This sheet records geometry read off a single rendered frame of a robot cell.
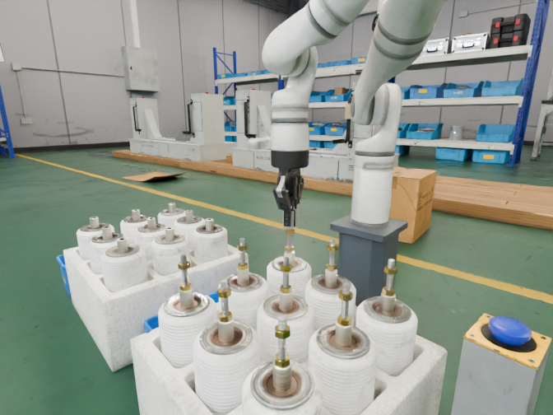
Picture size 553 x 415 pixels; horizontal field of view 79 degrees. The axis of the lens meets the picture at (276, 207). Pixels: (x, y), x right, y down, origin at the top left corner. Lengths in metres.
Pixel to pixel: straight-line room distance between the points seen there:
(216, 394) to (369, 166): 0.55
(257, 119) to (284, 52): 2.70
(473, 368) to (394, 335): 0.13
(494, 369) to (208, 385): 0.35
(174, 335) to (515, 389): 0.45
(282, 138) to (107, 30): 6.89
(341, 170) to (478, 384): 2.21
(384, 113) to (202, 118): 3.12
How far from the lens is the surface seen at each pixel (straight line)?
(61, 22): 7.16
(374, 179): 0.81
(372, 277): 0.86
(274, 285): 0.71
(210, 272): 0.92
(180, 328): 0.58
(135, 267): 0.85
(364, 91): 0.75
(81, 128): 7.03
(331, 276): 0.64
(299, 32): 0.61
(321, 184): 2.61
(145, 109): 5.03
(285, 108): 0.63
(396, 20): 0.62
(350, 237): 0.84
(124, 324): 0.87
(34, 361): 1.04
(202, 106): 3.80
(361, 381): 0.51
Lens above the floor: 0.56
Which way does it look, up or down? 15 degrees down
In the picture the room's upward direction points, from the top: straight up
